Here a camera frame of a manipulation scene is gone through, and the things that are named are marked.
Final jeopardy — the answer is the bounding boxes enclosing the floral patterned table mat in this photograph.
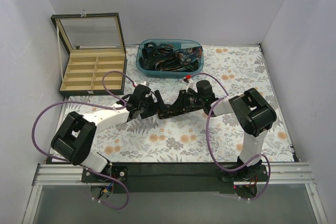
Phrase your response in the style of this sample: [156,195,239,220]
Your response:
[60,46,294,162]

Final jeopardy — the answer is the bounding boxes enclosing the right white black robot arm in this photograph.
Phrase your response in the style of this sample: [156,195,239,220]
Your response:
[169,80,277,181]

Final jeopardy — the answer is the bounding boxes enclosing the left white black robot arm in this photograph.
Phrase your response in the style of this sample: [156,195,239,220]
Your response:
[51,84,169,182]

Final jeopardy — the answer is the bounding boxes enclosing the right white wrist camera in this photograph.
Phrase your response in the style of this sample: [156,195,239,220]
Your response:
[183,74,195,92]

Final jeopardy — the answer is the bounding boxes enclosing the aluminium frame rail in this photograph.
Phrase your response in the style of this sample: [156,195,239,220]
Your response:
[23,162,327,223]

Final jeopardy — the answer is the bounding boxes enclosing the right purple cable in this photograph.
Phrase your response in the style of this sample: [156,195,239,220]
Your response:
[185,72,271,202]

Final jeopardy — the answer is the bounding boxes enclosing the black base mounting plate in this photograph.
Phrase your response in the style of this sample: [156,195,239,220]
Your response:
[47,157,271,195]

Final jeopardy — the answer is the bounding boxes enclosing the teal plastic bin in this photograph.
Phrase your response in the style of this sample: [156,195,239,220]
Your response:
[136,39,204,78]

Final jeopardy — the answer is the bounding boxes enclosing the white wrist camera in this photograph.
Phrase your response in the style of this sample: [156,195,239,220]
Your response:
[136,81,151,90]
[183,74,195,92]

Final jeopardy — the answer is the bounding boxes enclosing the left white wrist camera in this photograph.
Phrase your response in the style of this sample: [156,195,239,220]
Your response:
[136,81,151,90]

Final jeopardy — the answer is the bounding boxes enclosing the black gold floral tie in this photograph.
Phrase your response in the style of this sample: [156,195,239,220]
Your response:
[158,108,201,119]

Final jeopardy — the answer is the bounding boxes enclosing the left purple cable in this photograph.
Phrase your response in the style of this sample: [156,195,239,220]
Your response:
[31,70,137,210]

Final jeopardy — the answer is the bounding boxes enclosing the blue floral tie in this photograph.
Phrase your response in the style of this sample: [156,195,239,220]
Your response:
[175,46,203,66]

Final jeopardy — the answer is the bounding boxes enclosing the purple cable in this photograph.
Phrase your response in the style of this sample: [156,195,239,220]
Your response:
[31,70,137,210]
[185,72,271,202]

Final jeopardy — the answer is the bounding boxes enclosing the pile of dark ties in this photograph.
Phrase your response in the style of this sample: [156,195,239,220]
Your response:
[139,42,200,72]

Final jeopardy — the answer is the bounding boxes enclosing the black compartment display box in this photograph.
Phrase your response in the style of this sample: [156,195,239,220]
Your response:
[50,11,127,97]

